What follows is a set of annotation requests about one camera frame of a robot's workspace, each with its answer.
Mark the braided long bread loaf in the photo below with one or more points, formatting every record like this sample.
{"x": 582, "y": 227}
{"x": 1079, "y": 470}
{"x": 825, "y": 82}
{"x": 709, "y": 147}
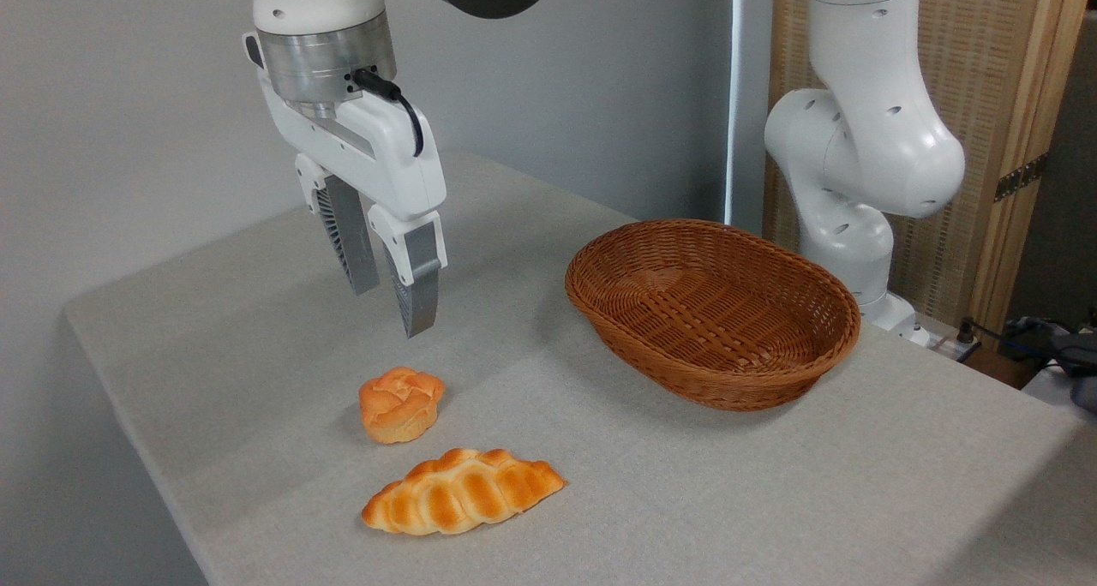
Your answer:
{"x": 463, "y": 493}

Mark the grey fabric tablecloth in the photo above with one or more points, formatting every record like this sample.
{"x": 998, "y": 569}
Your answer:
{"x": 343, "y": 500}

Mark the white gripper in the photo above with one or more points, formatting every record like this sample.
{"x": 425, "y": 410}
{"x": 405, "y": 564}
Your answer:
{"x": 386, "y": 158}

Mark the brown wicker oval basket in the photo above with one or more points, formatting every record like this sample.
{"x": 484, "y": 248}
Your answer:
{"x": 711, "y": 329}

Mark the round orange bread roll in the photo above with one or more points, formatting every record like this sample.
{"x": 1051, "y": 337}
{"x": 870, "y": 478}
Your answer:
{"x": 399, "y": 404}

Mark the metal screen hinge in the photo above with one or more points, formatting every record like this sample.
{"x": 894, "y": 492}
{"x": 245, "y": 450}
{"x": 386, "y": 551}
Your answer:
{"x": 1020, "y": 177}

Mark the dark grey bundle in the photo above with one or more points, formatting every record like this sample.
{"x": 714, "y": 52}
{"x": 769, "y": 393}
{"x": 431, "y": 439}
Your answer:
{"x": 1067, "y": 359}

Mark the brown wooden block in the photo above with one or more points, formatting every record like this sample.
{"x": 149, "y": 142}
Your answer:
{"x": 1003, "y": 367}

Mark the white vertical post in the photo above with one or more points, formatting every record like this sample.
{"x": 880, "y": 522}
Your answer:
{"x": 747, "y": 98}

